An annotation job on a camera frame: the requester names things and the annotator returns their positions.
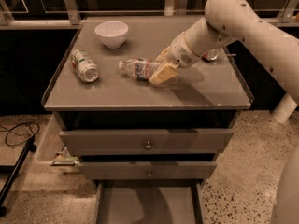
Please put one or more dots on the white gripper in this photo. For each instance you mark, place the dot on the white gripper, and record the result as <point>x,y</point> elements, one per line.
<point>180,54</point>

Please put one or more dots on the clear plastic water bottle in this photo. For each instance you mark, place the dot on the clear plastic water bottle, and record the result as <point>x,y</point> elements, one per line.
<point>140,69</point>

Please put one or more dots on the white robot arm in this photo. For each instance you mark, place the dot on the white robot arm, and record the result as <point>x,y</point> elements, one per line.
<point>226,21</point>

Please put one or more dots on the grey drawer cabinet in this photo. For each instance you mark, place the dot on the grey drawer cabinet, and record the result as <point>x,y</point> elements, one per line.
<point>206,96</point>

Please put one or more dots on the grey top drawer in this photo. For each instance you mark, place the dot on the grey top drawer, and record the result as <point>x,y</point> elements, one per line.
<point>145,142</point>

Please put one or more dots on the grey drawer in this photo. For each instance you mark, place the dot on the grey drawer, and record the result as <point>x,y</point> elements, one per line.
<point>145,142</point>
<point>148,170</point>
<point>149,202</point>

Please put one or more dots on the grey middle drawer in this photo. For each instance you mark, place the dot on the grey middle drawer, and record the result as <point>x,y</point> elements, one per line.
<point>148,170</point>

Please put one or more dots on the grey bottom drawer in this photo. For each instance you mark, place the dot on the grey bottom drawer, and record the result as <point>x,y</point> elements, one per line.
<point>149,202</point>

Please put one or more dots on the red soda can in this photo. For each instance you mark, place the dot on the red soda can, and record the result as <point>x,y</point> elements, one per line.
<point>211,55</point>

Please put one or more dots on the white ceramic bowl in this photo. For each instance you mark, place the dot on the white ceramic bowl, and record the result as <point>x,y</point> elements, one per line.
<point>112,34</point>

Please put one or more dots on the clear plastic storage bin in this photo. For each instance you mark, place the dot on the clear plastic storage bin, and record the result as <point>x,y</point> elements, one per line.
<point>51,151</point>

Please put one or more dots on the black rolling stand base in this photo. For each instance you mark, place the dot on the black rolling stand base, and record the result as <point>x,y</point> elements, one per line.
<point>13,170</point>

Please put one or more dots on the white cylindrical post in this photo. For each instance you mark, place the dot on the white cylindrical post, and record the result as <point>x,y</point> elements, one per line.
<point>284,109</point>

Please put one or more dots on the metal window railing frame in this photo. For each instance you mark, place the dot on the metal window railing frame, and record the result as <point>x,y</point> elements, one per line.
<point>75,10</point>

